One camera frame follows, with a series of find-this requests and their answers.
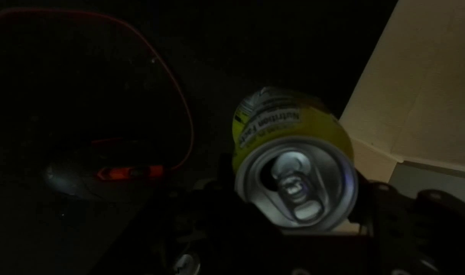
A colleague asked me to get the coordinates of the black computer mouse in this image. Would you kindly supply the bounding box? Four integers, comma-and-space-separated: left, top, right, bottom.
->
41, 144, 169, 198

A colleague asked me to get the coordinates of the thin looped mouse cable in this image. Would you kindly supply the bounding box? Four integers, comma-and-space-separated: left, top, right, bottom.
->
0, 5, 197, 170

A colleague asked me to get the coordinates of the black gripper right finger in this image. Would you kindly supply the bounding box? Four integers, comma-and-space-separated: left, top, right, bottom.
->
351, 173, 398, 236

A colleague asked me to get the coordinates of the black desk mat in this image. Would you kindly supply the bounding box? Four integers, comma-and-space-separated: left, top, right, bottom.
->
0, 0, 400, 275

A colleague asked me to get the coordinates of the yellow green soda can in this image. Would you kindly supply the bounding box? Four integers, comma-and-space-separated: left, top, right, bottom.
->
232, 86, 362, 231

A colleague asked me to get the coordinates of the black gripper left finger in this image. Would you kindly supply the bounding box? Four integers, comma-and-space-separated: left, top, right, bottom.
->
192, 150, 245, 227

